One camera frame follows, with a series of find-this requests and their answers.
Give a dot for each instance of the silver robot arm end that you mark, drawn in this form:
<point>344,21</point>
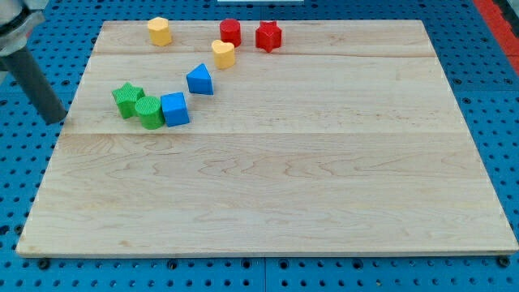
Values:
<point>18,19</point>

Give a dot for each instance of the blue cube block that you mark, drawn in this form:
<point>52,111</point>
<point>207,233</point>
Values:
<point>174,109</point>

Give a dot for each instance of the yellow hexagon block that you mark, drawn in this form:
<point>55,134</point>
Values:
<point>159,32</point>

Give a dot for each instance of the light wooden board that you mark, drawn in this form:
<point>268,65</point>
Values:
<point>345,142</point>

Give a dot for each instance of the blue triangle block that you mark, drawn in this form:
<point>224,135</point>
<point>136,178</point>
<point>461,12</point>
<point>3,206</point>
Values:
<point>199,80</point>

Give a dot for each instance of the yellow heart block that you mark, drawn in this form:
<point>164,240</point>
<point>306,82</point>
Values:
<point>223,54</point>

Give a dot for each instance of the red star block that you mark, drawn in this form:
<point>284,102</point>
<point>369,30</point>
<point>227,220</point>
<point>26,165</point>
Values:
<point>268,36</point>

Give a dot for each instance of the green cylinder block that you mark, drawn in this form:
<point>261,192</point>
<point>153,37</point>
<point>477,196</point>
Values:
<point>149,111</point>

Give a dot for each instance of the red cylinder block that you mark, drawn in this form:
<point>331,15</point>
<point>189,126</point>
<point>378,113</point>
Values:
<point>230,31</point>

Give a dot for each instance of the green star block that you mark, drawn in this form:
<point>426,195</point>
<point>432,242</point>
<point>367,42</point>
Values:
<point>125,98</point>

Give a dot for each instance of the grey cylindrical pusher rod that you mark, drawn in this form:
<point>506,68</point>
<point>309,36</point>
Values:
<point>22,65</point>

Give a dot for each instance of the red tape strip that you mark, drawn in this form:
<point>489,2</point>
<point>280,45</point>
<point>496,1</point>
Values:
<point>503,23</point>

